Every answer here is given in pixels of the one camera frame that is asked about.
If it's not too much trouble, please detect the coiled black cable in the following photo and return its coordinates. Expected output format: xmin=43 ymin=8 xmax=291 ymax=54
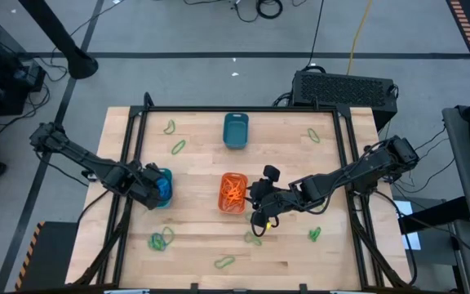
xmin=255 ymin=0 xmax=284 ymax=20

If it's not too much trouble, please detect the black computer case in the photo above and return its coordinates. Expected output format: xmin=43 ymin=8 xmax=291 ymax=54
xmin=290 ymin=69 xmax=399 ymax=131

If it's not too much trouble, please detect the black hanging cable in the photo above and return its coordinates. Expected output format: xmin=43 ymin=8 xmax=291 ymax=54
xmin=306 ymin=0 xmax=326 ymax=70

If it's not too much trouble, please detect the dark teal plastic basket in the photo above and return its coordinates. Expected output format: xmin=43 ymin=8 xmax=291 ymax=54
xmin=222 ymin=112 xmax=250 ymax=150

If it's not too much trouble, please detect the black pole stand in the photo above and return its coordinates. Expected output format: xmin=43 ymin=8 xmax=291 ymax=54
xmin=17 ymin=0 xmax=100 ymax=81

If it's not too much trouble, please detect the black metal table frame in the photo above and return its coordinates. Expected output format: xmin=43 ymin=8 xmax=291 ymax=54
xmin=65 ymin=91 xmax=418 ymax=294

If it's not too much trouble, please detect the grey desk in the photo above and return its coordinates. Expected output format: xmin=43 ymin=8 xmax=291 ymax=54
xmin=441 ymin=105 xmax=470 ymax=228

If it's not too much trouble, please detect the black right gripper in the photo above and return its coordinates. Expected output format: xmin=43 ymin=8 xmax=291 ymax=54
xmin=249 ymin=165 xmax=297 ymax=238

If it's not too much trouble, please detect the orange plastic basket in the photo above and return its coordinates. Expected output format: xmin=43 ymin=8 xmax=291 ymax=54
xmin=217 ymin=171 xmax=249 ymax=216

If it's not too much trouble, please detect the yellow cable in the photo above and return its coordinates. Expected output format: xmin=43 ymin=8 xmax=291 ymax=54
xmin=345 ymin=0 xmax=374 ymax=77

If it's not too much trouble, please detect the silver aluminium bar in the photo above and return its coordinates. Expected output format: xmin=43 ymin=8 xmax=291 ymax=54
xmin=103 ymin=288 xmax=151 ymax=294

